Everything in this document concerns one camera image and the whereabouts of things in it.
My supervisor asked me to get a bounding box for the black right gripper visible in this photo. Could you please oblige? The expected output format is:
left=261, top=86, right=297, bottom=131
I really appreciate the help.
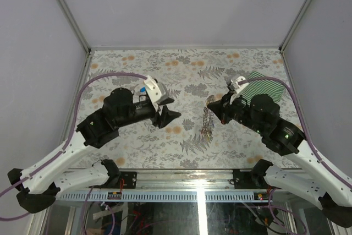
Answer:
left=207, top=90, right=266, bottom=135

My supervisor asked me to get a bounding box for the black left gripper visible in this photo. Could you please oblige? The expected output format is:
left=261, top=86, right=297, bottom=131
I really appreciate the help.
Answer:
left=117, top=97, right=182, bottom=129

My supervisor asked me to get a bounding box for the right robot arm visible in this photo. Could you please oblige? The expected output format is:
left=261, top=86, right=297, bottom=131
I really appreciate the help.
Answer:
left=208, top=94, right=351, bottom=228

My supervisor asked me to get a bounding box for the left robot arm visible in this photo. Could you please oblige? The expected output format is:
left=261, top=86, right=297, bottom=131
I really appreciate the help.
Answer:
left=8, top=86, right=181, bottom=214

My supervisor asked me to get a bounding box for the floral table mat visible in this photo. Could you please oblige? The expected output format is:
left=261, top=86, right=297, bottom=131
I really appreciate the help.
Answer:
left=74, top=48, right=295, bottom=169

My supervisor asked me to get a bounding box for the green striped cloth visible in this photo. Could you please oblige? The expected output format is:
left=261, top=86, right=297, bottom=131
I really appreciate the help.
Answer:
left=241, top=80, right=285, bottom=104

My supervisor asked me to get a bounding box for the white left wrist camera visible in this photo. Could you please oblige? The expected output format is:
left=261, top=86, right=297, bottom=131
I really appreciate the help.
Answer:
left=144, top=75, right=169, bottom=111

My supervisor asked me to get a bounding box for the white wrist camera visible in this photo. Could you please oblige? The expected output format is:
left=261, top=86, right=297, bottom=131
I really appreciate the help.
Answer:
left=226, top=75, right=248, bottom=104
left=144, top=75, right=169, bottom=111

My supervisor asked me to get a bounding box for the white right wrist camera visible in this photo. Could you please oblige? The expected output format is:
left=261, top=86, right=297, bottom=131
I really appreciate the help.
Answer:
left=226, top=75, right=248, bottom=104

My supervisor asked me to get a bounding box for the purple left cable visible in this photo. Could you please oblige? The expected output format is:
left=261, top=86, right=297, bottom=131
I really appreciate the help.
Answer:
left=0, top=72, right=148, bottom=222

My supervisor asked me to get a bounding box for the purple cable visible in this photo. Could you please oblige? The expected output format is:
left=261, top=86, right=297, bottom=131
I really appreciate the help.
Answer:
left=239, top=76, right=352, bottom=185
left=0, top=72, right=148, bottom=222

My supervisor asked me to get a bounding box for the aluminium front rail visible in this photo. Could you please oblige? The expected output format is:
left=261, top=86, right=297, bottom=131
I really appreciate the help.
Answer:
left=60, top=169, right=268, bottom=203

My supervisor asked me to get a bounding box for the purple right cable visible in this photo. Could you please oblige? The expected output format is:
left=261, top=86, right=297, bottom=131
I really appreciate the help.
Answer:
left=239, top=76, right=352, bottom=185

